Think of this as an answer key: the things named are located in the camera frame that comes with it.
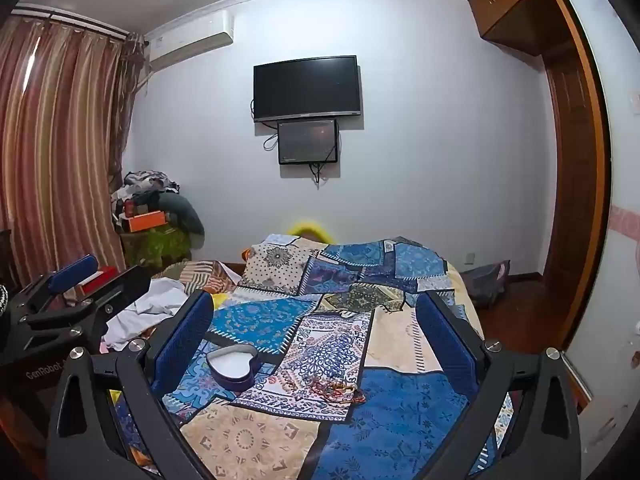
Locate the dark bag on floor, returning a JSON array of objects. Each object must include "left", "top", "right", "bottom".
[{"left": 461, "top": 260, "right": 510, "bottom": 307}]

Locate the orange box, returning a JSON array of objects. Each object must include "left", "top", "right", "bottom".
[{"left": 120, "top": 210, "right": 167, "bottom": 233}]

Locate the striped pillow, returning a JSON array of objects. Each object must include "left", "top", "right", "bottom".
[{"left": 157, "top": 260, "right": 236, "bottom": 295}]

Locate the white cloth on bed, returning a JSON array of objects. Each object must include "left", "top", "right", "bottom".
[{"left": 101, "top": 278, "right": 188, "bottom": 351}]

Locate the red gold braided bracelet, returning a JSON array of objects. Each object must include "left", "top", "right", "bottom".
[{"left": 305, "top": 377, "right": 367, "bottom": 406}]

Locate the pile of clothes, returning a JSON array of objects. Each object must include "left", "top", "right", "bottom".
[{"left": 111, "top": 170, "right": 205, "bottom": 237}]

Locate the yellow round object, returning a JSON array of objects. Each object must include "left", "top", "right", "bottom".
[{"left": 288, "top": 220, "right": 333, "bottom": 244}]

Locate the red striped curtain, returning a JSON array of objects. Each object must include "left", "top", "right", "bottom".
[{"left": 1, "top": 16, "right": 143, "bottom": 283}]

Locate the blue patchwork bedspread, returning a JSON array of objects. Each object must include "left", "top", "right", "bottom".
[{"left": 162, "top": 234, "right": 478, "bottom": 479}]

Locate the black wall television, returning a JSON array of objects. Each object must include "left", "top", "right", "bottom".
[{"left": 253, "top": 55, "right": 362, "bottom": 122}]

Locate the green patterned covered stand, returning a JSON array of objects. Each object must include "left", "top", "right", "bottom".
[{"left": 120, "top": 224, "right": 191, "bottom": 270}]

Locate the purple heart-shaped jewelry box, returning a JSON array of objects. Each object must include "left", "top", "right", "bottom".
[{"left": 206, "top": 344, "right": 262, "bottom": 392}]

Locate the white air conditioner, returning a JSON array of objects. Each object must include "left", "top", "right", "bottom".
[{"left": 146, "top": 10, "right": 234, "bottom": 72}]

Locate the red box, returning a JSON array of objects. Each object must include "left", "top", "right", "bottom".
[{"left": 76, "top": 266, "right": 118, "bottom": 296}]

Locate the small black wall monitor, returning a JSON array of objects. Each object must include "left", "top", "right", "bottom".
[{"left": 278, "top": 119, "right": 338, "bottom": 165}]

